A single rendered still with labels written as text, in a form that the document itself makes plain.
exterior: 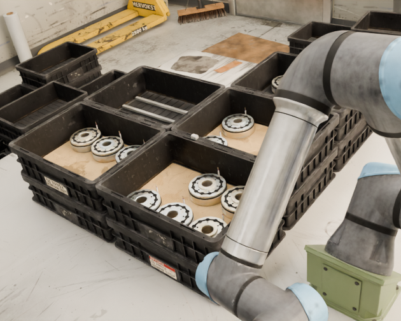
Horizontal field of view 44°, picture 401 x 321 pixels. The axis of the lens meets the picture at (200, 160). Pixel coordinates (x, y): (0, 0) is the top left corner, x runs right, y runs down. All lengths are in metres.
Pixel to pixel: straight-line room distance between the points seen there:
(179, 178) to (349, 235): 0.53
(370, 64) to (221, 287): 0.40
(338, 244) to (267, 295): 0.39
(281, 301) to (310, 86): 0.33
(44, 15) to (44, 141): 3.29
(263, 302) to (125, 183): 0.70
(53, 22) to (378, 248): 4.20
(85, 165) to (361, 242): 0.86
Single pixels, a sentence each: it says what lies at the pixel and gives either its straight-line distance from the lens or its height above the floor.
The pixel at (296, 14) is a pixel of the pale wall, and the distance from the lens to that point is 4.63.
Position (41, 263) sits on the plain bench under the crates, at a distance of 1.49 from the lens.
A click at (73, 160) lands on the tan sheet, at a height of 0.83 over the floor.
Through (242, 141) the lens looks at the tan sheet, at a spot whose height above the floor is 0.83.
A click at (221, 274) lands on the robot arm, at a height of 1.07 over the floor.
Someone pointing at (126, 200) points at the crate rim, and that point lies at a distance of 1.22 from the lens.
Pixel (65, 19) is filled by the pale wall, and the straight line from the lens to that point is 5.01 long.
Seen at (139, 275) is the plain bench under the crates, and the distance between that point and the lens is 1.35.
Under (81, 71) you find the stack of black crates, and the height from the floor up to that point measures 0.51.
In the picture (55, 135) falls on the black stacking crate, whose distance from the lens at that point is 1.68.
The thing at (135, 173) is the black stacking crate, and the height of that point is 0.88.
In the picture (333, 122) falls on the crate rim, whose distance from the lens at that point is 1.42.
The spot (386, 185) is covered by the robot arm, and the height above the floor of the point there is 0.99.
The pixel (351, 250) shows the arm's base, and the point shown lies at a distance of 1.11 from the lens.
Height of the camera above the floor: 1.68
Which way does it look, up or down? 35 degrees down
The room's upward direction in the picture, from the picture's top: 9 degrees counter-clockwise
